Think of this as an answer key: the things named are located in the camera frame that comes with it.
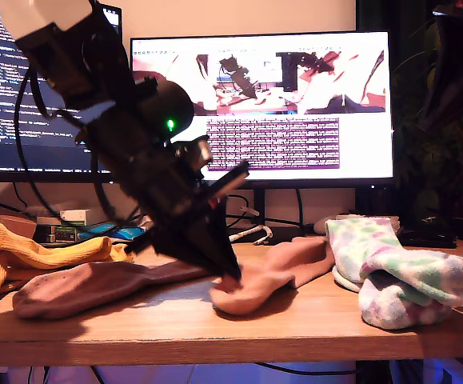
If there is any pink sock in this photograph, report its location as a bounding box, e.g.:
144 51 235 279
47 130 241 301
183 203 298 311
210 235 336 317
12 262 216 320

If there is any pastel tie-dye sock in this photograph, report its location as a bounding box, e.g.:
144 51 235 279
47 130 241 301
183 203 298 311
332 263 454 331
325 218 463 307

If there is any blue packet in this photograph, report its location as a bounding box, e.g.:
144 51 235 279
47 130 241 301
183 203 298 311
77 223 148 244

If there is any white game controller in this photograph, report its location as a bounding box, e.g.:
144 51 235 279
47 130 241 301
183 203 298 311
313 214 392 236

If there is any green houseplant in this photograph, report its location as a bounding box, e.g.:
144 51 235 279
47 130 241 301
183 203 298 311
393 15 463 241

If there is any white and green box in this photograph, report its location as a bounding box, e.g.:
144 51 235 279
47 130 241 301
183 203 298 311
59 209 92 228

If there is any green box stack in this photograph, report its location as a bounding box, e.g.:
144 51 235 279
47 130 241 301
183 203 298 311
37 223 78 244

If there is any black monitor bright screen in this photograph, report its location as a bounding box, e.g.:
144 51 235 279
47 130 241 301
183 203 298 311
129 30 395 246

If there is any black wallet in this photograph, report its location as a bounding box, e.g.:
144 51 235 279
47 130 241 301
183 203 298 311
397 226 459 250

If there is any white spiral cable wrap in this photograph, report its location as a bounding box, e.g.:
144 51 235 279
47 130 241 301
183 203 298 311
229 223 274 246

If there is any thin black cable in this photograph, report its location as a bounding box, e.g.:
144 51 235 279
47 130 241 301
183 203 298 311
294 188 307 231
225 194 252 238
0 182 30 219
254 361 362 377
262 215 308 229

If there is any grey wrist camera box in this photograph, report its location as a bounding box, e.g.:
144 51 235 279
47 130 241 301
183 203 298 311
174 135 213 171

